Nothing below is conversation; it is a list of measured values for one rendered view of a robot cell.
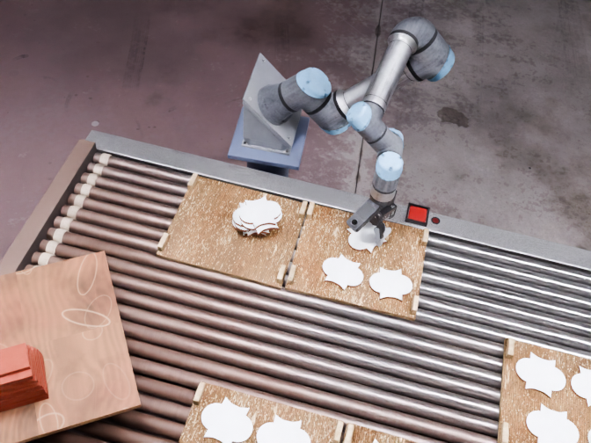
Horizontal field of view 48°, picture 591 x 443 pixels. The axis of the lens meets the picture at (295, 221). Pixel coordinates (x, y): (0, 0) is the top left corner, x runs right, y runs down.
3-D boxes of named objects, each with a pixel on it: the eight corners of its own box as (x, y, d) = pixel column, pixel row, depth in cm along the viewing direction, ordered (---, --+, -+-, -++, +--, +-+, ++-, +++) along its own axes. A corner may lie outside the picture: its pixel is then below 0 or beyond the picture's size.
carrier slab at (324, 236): (310, 206, 230) (310, 202, 229) (427, 233, 226) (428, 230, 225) (284, 289, 209) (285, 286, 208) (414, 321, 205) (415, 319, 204)
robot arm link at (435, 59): (304, 97, 245) (434, 18, 215) (329, 122, 253) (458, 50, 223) (301, 118, 237) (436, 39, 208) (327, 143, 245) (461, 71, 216)
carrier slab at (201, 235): (194, 177, 234) (194, 174, 232) (308, 206, 230) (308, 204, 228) (156, 257, 213) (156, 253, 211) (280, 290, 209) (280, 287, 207)
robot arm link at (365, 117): (421, -5, 207) (364, 118, 188) (440, 20, 213) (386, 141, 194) (392, 5, 215) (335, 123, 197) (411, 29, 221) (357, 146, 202)
